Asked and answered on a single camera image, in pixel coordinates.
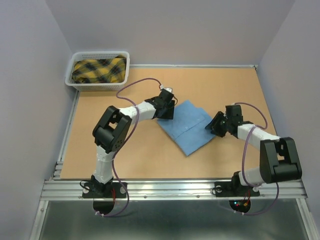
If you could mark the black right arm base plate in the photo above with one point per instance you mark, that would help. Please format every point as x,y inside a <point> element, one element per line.
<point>240,195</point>

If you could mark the white plastic basket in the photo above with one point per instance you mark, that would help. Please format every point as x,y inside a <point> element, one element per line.
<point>82,55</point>

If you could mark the light blue long sleeve shirt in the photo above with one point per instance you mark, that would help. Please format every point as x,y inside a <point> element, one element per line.
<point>187,128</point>

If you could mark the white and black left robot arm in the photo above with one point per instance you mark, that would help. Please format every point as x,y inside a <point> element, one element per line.
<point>110,135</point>

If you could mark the aluminium mounting rail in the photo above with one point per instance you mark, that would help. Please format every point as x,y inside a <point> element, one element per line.
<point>174,189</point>

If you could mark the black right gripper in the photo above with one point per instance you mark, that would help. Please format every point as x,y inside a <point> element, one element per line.
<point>214,124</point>

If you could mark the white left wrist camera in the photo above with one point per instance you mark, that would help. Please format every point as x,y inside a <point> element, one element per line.
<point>168,89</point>

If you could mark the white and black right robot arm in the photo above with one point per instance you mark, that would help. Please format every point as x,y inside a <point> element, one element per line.
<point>278,156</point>

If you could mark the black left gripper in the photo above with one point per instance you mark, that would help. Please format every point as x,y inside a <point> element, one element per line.
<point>170,114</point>

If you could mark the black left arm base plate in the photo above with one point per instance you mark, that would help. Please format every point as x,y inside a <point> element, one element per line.
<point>105,201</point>

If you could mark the yellow plaid shirt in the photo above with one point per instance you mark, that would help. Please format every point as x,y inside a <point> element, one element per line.
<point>99,71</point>

